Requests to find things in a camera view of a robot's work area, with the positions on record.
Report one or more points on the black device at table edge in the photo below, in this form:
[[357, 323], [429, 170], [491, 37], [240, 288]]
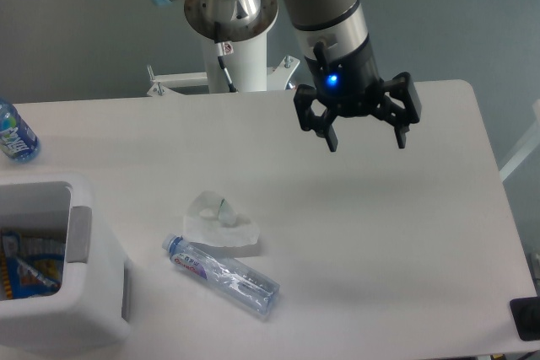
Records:
[[525, 312]]

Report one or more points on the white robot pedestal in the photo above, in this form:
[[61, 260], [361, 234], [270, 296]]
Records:
[[233, 37]]

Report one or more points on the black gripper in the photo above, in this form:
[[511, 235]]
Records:
[[351, 86]]

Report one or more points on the blue labelled drink bottle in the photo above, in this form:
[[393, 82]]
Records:
[[18, 141]]

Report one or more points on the white trash can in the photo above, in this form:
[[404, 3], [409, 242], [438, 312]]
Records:
[[64, 274]]

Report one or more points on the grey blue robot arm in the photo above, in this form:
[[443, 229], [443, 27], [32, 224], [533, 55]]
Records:
[[335, 43]]

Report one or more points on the white frame at right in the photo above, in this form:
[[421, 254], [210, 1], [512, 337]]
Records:
[[525, 145]]

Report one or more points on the blue snack wrapper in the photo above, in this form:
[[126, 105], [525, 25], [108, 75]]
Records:
[[31, 266]]

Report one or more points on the crushed clear plastic bottle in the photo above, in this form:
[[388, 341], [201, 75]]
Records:
[[227, 275]]

